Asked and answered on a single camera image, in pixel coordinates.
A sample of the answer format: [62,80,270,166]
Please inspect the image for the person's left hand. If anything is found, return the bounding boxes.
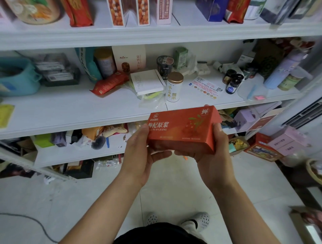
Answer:
[121,123,172,187]

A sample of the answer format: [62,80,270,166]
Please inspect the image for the dark red foil pouches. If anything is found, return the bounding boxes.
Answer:
[224,0,251,24]

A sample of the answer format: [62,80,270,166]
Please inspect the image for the yellow tag packet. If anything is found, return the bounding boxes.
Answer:
[0,104,15,129]

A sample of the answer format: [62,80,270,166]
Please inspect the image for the white flat box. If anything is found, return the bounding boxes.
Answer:
[130,69,167,97]

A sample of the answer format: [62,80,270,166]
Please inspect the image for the small green jar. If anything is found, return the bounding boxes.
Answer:
[278,67,305,91]

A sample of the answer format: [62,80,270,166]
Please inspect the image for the white colourful sticker sheet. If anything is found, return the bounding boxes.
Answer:
[189,77,223,100]

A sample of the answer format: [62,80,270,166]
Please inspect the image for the yellow bottle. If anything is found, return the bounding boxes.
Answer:
[95,48,117,78]

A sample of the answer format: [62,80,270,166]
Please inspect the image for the teal plastic basket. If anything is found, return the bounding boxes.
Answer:
[0,57,42,97]

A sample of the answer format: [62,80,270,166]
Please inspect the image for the beige cylinder canister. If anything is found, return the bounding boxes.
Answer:
[4,0,62,25]

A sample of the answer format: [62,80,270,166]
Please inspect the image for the person's black clothing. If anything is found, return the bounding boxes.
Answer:
[113,223,207,244]

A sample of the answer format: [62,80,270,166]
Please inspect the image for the pink blossom box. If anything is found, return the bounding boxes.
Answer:
[155,0,173,25]

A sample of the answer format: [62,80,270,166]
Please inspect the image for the person's left forearm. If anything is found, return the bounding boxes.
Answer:
[60,173,144,244]

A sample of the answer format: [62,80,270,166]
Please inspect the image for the pink carton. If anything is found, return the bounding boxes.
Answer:
[268,126,310,157]

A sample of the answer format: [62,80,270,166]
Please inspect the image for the person's right hand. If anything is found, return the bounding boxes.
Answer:
[176,123,237,192]

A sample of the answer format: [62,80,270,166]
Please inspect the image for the teal pouch bag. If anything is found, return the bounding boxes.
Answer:
[75,48,103,81]

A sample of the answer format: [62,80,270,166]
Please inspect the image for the small green pack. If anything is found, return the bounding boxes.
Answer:
[173,47,189,70]

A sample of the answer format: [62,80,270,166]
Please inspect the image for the white metal shelving unit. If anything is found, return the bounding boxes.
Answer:
[0,0,322,182]

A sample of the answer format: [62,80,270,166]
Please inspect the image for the brown carton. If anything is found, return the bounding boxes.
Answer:
[229,137,250,156]

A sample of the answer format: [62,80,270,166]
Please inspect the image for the purple blue long box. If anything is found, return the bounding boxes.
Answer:
[196,0,229,22]

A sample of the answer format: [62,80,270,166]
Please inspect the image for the orange red long box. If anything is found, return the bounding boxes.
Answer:
[146,106,223,155]

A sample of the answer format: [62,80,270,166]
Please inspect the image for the small dark bottle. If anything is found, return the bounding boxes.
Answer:
[223,69,236,85]
[226,74,244,95]

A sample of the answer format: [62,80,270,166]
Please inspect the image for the small black grey boxes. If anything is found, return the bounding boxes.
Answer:
[33,53,81,87]

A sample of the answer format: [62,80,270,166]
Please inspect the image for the white tub green label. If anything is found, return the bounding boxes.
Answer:
[245,0,266,21]

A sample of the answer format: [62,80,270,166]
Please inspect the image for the person's white shoe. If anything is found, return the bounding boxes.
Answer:
[145,212,159,226]
[180,211,210,232]

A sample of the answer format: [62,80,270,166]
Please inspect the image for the dark jar with lid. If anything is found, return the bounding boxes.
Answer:
[156,55,175,80]

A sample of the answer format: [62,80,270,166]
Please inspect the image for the brown cardboard box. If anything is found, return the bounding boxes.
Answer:
[290,205,322,244]

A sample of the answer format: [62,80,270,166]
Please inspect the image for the waste basket with rubbish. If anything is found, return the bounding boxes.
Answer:
[306,158,322,185]

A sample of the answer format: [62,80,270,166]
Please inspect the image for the red box white edge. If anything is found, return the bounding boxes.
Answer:
[107,0,126,27]
[136,0,151,26]

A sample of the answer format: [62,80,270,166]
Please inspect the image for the person's right forearm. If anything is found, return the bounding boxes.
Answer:
[204,178,280,244]

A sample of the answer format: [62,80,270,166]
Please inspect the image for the red pouch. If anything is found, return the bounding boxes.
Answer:
[92,71,130,97]

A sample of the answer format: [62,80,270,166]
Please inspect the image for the colourful flat box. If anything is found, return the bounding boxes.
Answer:
[245,132,283,163]

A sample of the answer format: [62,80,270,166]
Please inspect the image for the lavender bottle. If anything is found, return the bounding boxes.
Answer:
[263,49,308,89]

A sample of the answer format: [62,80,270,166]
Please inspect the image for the white box brown print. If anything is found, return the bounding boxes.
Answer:
[112,45,147,73]

